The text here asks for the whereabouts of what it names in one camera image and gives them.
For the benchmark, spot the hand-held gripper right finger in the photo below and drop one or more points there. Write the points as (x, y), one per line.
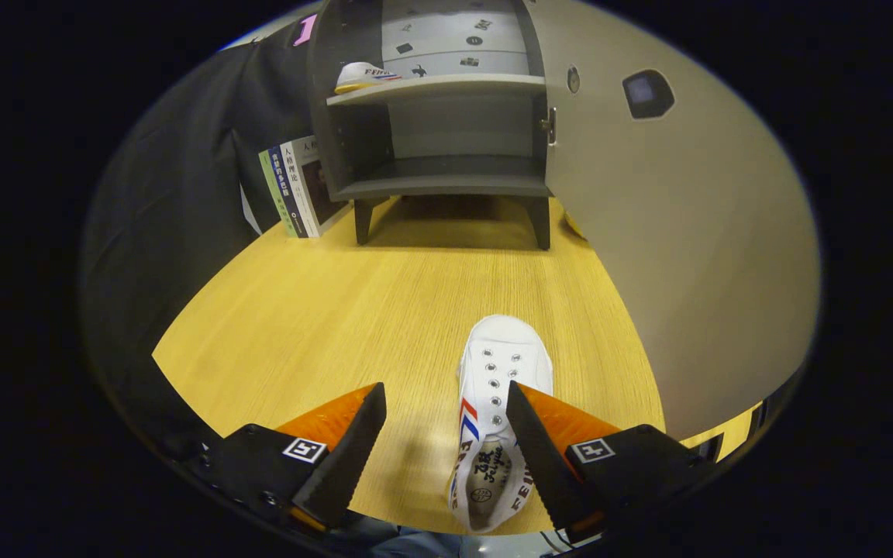
(543, 465)

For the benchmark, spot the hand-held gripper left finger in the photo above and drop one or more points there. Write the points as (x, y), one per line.
(349, 457)

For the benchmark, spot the white canvas shoe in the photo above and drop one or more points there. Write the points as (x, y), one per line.
(505, 349)
(361, 76)

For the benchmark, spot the beige shoe cabinet door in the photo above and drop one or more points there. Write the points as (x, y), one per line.
(687, 256)

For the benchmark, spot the blue book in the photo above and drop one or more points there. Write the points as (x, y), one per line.
(289, 194)

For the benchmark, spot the black backdrop cloth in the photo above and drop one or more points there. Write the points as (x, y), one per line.
(167, 201)

